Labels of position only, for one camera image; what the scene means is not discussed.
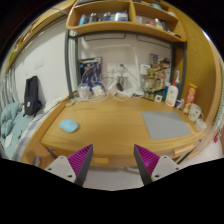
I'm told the black backpack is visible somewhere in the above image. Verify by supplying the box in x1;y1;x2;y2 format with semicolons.
24;76;42;115

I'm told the small white cube clock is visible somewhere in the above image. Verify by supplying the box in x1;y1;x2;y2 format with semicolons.
155;95;162;102

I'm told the blue robot model box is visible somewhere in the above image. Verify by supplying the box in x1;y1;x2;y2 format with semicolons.
78;57;102;88

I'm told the golden robot figure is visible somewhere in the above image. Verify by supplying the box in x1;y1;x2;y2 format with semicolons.
143;68;166;101

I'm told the wooden wall shelf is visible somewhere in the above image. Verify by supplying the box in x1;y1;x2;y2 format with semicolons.
66;0;187;43

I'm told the bed with teal bedding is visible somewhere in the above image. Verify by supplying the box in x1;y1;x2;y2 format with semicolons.
0;102;34;159

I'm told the blue bottle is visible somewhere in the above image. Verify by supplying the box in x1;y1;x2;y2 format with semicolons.
162;82;171;102

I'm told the white mug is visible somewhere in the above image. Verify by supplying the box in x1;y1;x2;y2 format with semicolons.
188;104;204;122

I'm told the white lotion pump bottle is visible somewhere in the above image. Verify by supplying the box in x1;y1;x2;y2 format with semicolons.
165;77;179;107

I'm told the grey mouse pad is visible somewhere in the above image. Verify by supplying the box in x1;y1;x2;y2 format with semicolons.
142;111;191;140

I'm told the red yellow snack can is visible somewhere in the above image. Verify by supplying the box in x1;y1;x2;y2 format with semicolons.
183;83;197;114

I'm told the light blue computer mouse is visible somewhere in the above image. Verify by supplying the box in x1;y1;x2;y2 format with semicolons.
59;119;78;133

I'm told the small white cup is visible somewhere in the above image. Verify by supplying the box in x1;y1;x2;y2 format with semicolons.
195;119;207;132

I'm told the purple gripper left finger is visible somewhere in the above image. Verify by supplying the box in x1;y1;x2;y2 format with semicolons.
46;144;93;186

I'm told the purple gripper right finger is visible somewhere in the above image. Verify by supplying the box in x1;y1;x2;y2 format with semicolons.
134;144;180;185

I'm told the white power adapter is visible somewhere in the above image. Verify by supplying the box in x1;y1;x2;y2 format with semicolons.
92;85;104;96

